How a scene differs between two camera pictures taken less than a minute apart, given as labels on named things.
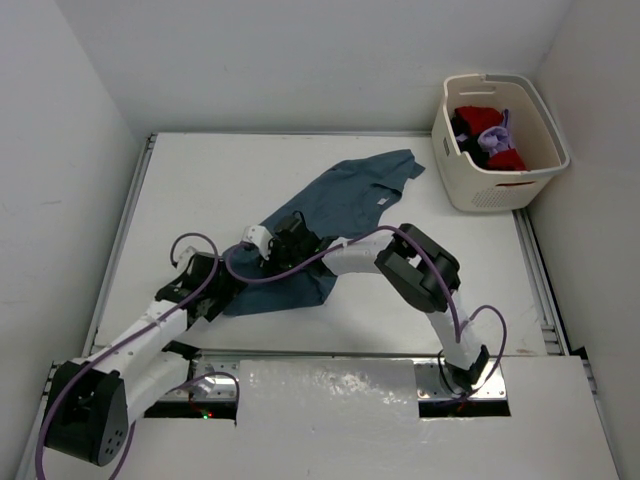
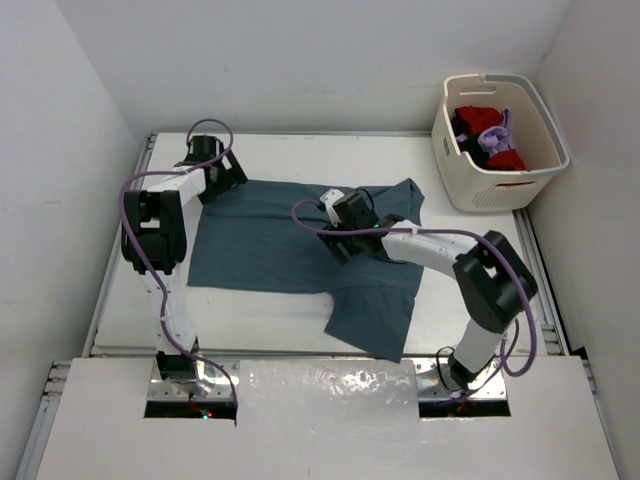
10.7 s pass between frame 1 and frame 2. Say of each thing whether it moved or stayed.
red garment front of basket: stayed
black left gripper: moved
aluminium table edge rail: stayed
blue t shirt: moved
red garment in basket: stayed
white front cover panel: stayed
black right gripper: moved
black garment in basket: stayed
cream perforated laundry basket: stayed
